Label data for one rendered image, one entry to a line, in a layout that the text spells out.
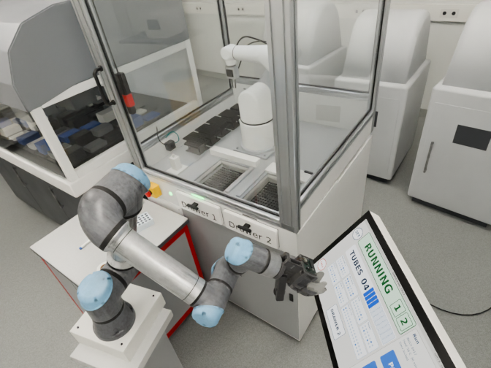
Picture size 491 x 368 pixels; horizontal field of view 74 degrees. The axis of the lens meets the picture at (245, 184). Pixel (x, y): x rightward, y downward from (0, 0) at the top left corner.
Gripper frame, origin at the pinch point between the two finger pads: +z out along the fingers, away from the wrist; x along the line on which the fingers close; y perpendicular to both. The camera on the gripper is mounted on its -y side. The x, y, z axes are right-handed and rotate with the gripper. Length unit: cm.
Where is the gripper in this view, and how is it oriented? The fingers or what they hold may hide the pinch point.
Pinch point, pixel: (321, 289)
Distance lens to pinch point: 111.4
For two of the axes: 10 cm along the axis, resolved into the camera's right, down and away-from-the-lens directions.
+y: 5.5, -6.9, -4.7
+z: 8.3, 4.1, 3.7
